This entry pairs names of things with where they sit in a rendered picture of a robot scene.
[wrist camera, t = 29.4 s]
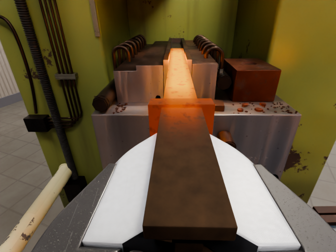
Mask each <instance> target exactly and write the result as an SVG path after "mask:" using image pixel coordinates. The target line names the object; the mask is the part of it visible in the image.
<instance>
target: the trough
mask: <svg viewBox="0 0 336 252"><path fill-rule="evenodd" d="M171 49H183V50H184V46H183V43H182V39H181V38H172V39H171V45H170V51H169V58H168V62H169V59H170V52H171ZM184 54H185V50H184ZM185 57H186V54H185ZM186 61H187V57H186Z"/></svg>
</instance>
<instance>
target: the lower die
mask: <svg viewBox="0 0 336 252"><path fill-rule="evenodd" d="M172 39H181V40H182V44H183V48H184V51H185V55H186V59H187V64H188V68H189V71H190V75H191V79H192V82H193V86H194V89H195V93H196V96H197V99H212V100H214V99H215V91H216V81H217V71H218V63H217V62H216V61H215V60H214V59H213V58H212V57H211V55H210V54H208V58H204V54H201V53H202V52H201V51H199V48H197V47H198V46H196V44H195V43H194V42H193V40H185V39H184V38H169V40H168V41H155V42H154V43H153V44H146V45H145V46H144V47H143V48H142V49H140V52H137V55H134V58H131V56H130V59H131V61H130V62H127V59H126V60H125V61H124V62H123V63H122V64H121V65H119V66H118V67H117V68H116V69H115V70H114V71H113V75H114V82H115V89H116V96H117V102H118V103H149V102H150V99H155V98H156V96H160V98H161V99H163V98H164V93H165V86H166V79H167V72H168V66H169V60H168V59H169V54H170V48H171V41H172Z"/></svg>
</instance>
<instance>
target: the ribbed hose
mask: <svg viewBox="0 0 336 252"><path fill-rule="evenodd" d="M14 1H15V2H14V3H15V4H16V5H15V6H16V9H17V11H18V14H19V15H18V16H19V17H20V18H19V19H21V20H20V21H21V24H22V26H23V29H24V30H23V31H25V32H24V33H25V36H26V37H25V38H27V39H26V40H27V43H28V45H29V46H28V47H30V48H29V49H30V51H31V54H32V58H33V60H34V61H33V62H34V64H35V66H36V67H35V68H36V70H37V71H36V72H38V73H37V74H38V76H39V80H40V83H41V85H42V86H41V87H42V89H43V92H44V96H45V99H46V102H47V105H48V108H49V111H50V114H51V117H52V120H53V124H54V127H55V130H56V133H57V136H58V139H59V142H60V146H61V149H62V152H63V155H64V158H65V161H66V164H67V167H68V168H69V169H70V170H71V172H72V175H71V177H70V178H69V180H68V181H67V183H66V185H65V186H64V191H65V194H66V197H67V200H68V202H71V201H72V200H73V199H74V198H75V197H76V196H77V195H78V194H79V193H80V192H81V191H82V190H83V189H84V188H85V187H86V186H87V182H86V178H85V176H78V173H77V169H76V166H75V163H74V160H73V156H72V153H71V149H70V146H69V143H68V140H67V136H66V133H65V130H64V128H62V127H63V125H61V124H62V122H60V121H61V119H60V117H61V116H60V113H59V110H58V106H57V104H56V103H57V102H56V99H55V96H54V94H53V90H52V87H51V83H50V81H49V80H50V79H49V77H48V73H47V70H46V68H45V67H46V66H45V64H44V63H45V62H44V60H43V58H42V57H43V56H42V53H41V51H40V47H39V45H38V44H39V43H38V41H37V38H36V34H35V33H36V32H35V30H34V27H33V26H34V25H33V24H32V22H31V21H32V20H31V17H30V15H29V14H30V13H29V10H28V7H27V6H28V5H26V4H27V3H26V2H25V1H26V0H14Z"/></svg>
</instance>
